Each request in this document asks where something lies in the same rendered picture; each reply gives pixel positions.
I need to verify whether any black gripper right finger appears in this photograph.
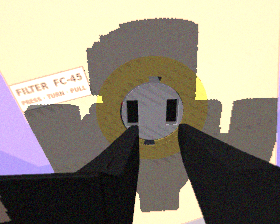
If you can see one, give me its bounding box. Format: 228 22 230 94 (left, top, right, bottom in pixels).
178 124 280 224

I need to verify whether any grey cylinder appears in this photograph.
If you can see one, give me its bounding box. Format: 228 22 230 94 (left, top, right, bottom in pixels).
121 76 183 140

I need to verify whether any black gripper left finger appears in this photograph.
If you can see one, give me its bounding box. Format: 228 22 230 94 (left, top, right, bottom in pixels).
0 125 140 224

